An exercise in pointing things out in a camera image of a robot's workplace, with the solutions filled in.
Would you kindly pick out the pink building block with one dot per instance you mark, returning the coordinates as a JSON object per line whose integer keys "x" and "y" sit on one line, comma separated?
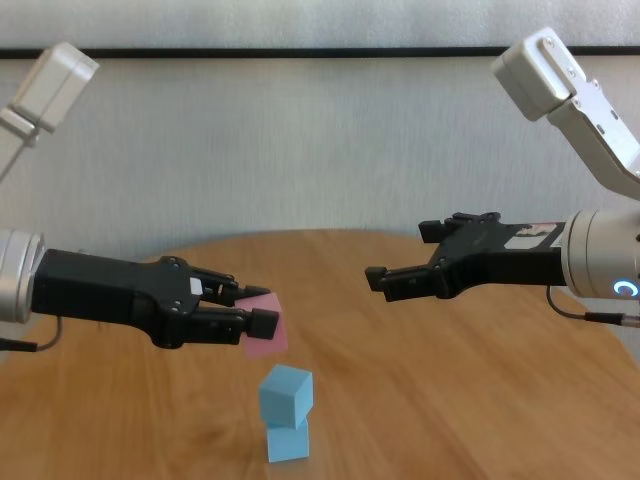
{"x": 272, "y": 345}

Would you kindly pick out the black wall rail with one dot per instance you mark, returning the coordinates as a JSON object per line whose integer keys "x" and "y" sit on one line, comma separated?
{"x": 300, "y": 52}

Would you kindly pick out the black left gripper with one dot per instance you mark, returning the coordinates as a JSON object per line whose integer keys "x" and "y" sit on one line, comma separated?
{"x": 110, "y": 295}

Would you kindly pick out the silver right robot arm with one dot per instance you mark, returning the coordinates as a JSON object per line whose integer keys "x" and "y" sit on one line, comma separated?
{"x": 600, "y": 250}

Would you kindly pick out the light blue building block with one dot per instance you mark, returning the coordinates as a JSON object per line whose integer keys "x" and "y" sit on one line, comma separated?
{"x": 288, "y": 445}
{"x": 286, "y": 397}

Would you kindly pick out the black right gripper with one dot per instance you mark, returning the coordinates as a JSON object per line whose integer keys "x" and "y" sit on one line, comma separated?
{"x": 500, "y": 260}

